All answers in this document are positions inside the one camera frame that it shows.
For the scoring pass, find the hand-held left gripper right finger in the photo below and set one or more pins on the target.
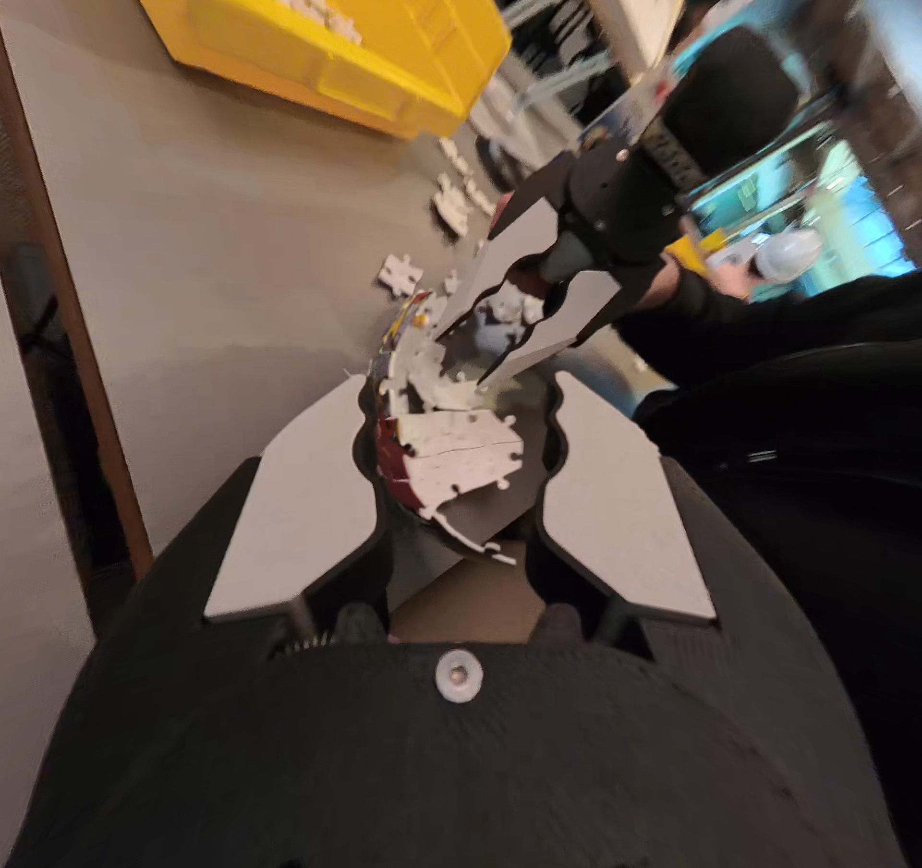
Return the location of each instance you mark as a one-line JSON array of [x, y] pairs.
[[619, 522]]

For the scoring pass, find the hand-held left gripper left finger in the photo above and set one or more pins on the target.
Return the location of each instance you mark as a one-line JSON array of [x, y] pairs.
[[302, 522]]

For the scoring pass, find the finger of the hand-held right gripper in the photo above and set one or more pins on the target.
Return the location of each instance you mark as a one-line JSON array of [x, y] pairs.
[[504, 256], [569, 313]]

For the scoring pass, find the partly built puzzle ball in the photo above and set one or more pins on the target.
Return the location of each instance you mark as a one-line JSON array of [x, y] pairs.
[[454, 450]]

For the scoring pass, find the person's right forearm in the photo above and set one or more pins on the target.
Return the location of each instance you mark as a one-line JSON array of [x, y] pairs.
[[756, 335]]

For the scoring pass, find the person's right hand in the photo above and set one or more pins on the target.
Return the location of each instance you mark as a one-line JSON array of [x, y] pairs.
[[731, 281]]

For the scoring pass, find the yellow plastic bin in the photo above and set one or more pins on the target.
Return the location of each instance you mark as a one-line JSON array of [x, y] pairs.
[[403, 18]]

